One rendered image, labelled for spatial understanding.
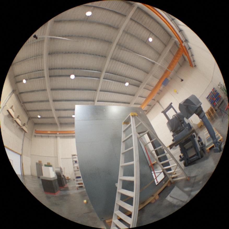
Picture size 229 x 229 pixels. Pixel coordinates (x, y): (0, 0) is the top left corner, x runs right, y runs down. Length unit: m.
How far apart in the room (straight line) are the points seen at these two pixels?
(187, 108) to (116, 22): 6.75
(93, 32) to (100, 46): 1.31
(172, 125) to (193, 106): 1.06
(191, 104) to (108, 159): 1.95
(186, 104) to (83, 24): 6.88
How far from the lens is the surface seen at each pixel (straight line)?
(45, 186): 5.05
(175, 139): 2.56
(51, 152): 11.14
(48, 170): 4.81
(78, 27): 6.74
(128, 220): 1.30
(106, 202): 1.83
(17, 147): 10.94
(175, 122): 2.38
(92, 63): 6.81
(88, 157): 1.61
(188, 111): 1.69
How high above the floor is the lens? 1.58
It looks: 34 degrees up
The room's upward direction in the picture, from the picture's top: 20 degrees counter-clockwise
